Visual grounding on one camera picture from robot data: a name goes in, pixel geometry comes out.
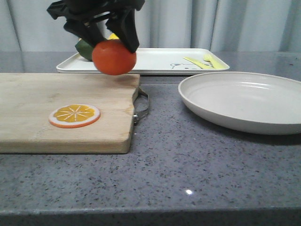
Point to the yellow plastic fork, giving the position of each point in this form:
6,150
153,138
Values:
215,63

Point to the orange fruit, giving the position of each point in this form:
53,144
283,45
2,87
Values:
113,58

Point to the green lime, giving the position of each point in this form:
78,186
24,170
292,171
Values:
84,49

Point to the white rectangular tray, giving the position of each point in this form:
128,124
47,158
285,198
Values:
170,61

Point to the white round plate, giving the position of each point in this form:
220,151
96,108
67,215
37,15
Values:
248,102

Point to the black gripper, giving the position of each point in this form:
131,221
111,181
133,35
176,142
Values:
122,23

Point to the orange slice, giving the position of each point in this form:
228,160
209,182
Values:
74,116

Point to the yellow plastic knife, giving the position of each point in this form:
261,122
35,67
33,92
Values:
198,63

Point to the metal cutting board handle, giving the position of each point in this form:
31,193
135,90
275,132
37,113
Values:
142,103

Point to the wooden cutting board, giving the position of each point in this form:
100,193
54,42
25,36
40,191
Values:
27,100

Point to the grey curtain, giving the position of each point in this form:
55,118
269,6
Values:
216,25

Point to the yellow lemon right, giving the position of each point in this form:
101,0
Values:
113,37

